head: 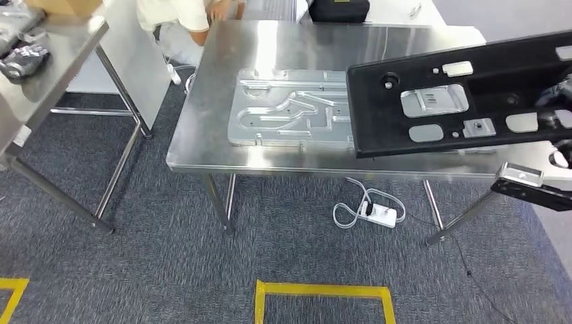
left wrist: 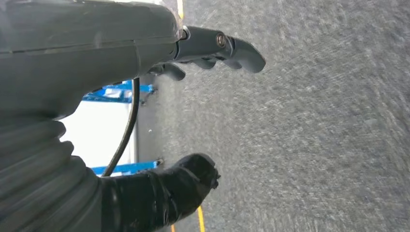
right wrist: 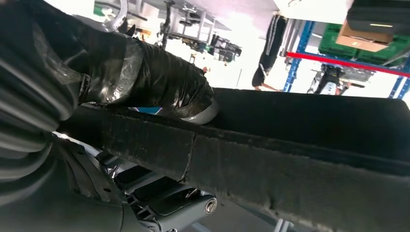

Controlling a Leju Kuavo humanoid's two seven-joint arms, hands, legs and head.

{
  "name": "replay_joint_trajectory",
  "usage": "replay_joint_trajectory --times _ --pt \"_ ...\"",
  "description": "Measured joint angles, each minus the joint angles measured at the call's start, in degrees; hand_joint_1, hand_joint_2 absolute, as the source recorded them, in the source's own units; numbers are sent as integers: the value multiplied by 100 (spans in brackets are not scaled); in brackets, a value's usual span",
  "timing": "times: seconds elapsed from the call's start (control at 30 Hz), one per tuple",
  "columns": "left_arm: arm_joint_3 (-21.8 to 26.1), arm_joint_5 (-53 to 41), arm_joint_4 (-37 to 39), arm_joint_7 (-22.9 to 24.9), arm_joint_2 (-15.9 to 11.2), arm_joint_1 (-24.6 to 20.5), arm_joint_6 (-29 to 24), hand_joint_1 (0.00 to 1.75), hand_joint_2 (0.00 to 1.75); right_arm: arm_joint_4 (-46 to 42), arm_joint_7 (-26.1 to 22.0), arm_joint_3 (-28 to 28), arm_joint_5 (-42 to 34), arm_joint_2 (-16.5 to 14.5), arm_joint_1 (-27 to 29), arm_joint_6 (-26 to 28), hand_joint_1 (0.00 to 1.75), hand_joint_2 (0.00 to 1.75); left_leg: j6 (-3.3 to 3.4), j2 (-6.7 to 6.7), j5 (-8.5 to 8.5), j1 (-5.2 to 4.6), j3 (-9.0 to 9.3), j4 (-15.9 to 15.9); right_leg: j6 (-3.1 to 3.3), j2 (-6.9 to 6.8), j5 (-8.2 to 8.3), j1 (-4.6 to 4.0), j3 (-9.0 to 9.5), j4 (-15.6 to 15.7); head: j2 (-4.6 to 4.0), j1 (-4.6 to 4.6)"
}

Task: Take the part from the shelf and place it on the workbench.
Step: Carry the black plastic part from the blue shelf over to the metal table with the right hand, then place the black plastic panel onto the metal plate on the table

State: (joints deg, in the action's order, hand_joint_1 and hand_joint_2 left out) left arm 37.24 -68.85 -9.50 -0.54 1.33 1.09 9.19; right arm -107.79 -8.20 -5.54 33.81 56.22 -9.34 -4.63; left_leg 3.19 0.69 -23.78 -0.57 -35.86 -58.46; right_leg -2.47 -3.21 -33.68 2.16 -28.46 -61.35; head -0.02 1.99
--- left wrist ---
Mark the white car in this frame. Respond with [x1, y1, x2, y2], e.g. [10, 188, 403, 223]
[59, 88, 139, 177]

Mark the blue wheeled metal rack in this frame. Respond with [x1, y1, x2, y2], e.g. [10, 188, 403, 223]
[81, 79, 164, 177]

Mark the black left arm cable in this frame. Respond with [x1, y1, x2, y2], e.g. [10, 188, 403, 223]
[102, 77, 141, 177]

